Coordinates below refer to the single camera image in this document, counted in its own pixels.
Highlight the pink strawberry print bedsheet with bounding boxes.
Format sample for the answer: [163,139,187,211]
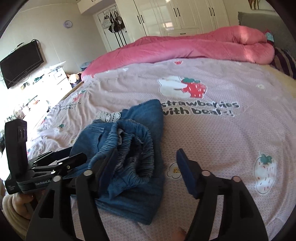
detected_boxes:
[27,58,295,240]

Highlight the striped purple pillow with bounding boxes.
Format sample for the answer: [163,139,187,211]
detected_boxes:
[270,47,296,80]

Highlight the white dresser with clutter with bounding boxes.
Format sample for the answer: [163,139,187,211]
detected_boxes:
[1,61,72,130]

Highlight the grey upholstered headboard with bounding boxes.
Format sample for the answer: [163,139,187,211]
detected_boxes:
[238,12,296,58]

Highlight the blue denim lace-trimmed pants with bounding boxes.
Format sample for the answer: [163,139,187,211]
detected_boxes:
[68,99,164,225]

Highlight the pink fleece blanket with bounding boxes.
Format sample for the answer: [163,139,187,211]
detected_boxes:
[81,25,274,80]

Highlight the black wall television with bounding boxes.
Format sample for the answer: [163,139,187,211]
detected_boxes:
[1,39,44,89]

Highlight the bags hanging on door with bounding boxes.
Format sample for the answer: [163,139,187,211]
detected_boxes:
[102,10,126,47]

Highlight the left hand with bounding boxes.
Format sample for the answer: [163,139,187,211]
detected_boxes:
[2,193,34,220]

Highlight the floral wall picture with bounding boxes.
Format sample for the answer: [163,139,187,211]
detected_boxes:
[248,0,265,10]

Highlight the round wall clock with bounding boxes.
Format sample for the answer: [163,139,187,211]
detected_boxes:
[63,20,73,29]

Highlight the cream wardrobe with black handles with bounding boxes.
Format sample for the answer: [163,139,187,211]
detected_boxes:
[78,0,229,51]

